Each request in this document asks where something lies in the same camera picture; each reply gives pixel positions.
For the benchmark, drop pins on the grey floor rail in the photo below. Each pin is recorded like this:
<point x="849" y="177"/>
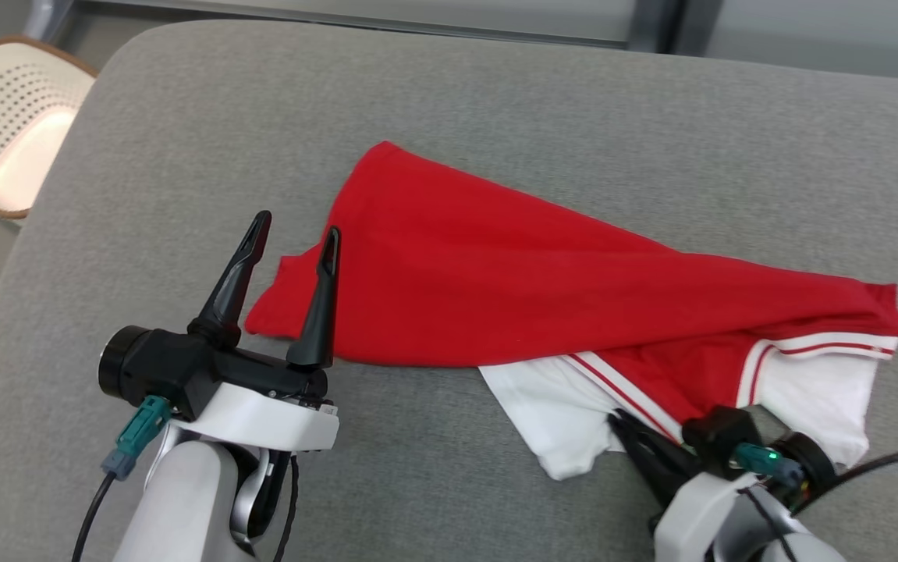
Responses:
<point x="339" y="19"/>

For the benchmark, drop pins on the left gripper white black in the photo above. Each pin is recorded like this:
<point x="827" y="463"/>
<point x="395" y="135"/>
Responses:
<point x="277" y="414"/>

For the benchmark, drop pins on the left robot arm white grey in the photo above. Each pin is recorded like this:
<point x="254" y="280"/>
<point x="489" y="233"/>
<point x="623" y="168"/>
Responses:
<point x="183" y="507"/>

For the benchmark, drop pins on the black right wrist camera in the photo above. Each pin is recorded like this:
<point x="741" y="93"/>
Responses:
<point x="718" y="437"/>

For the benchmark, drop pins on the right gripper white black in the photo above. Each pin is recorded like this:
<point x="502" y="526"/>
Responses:
<point x="686" y="523"/>

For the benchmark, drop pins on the beige perforated laundry basket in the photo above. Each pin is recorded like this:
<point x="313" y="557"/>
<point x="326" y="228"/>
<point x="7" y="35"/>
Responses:
<point x="4" y="117"/>

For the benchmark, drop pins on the grey partition post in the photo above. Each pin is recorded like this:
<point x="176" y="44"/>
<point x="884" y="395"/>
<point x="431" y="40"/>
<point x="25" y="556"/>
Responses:
<point x="663" y="23"/>

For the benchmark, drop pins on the red jersey shirt white trim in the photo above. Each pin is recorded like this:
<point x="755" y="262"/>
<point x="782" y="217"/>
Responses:
<point x="495" y="273"/>

